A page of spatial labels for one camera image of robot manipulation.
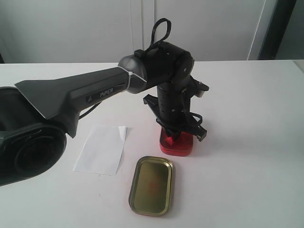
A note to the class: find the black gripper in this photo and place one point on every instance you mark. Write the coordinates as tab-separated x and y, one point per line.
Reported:
172	110

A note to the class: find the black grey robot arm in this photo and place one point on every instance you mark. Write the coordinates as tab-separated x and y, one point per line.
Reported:
37	116

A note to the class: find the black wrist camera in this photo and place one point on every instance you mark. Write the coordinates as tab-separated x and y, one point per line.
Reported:
197	88

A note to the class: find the red stamp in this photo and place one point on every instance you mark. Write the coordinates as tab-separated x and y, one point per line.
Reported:
169	141

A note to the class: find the white zip tie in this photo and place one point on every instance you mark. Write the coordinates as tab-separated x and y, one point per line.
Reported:
136	83

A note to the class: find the gold tin lid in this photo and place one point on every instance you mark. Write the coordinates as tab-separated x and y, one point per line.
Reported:
152	186

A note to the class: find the white paper sheet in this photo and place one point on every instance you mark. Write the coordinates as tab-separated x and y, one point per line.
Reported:
102	151

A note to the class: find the dark vertical post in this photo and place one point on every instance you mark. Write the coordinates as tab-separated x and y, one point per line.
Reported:
276	29

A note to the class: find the red ink pad tin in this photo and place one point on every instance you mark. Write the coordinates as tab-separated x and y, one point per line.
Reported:
183	147

